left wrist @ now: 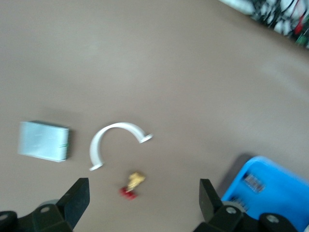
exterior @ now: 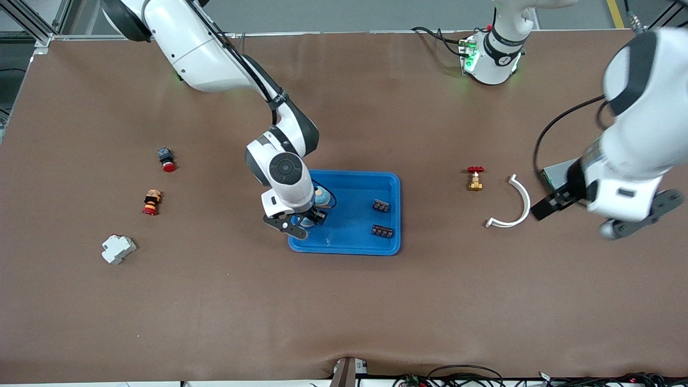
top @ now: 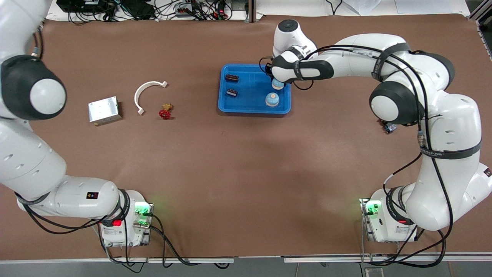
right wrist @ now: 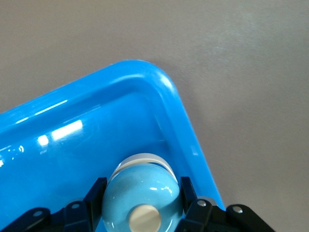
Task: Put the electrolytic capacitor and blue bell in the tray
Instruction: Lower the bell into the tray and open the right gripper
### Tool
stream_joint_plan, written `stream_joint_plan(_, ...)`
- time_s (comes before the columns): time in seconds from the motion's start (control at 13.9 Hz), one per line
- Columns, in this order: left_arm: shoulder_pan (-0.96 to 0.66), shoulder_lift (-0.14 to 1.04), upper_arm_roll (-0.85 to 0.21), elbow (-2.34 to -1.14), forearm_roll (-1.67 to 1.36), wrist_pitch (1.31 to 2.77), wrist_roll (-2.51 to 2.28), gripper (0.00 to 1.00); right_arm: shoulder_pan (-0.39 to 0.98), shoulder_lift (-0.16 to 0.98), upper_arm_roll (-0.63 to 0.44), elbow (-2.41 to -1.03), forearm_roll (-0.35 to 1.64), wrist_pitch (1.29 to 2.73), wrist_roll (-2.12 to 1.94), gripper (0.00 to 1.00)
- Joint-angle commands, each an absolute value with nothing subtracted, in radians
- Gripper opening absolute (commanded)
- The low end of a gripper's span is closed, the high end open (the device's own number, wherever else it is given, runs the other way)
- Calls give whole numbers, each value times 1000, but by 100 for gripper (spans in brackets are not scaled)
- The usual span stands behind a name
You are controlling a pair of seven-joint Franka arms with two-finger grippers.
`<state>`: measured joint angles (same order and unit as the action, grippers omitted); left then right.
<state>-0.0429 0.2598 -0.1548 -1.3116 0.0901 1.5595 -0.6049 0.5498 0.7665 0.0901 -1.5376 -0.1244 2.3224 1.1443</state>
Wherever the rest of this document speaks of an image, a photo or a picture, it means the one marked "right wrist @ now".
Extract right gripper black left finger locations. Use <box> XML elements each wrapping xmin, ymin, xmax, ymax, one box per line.
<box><xmin>0</xmin><ymin>177</ymin><xmax>108</xmax><ymax>232</ymax></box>

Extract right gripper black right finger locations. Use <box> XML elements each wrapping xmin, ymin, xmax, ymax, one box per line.
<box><xmin>177</xmin><ymin>176</ymin><xmax>277</xmax><ymax>232</ymax></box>

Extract blue plastic tray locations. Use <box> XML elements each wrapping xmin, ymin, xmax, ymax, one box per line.
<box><xmin>0</xmin><ymin>59</ymin><xmax>226</xmax><ymax>232</ymax></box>

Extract blue dome call bell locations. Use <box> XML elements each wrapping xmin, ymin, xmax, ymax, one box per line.
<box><xmin>101</xmin><ymin>152</ymin><xmax>182</xmax><ymax>232</ymax></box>

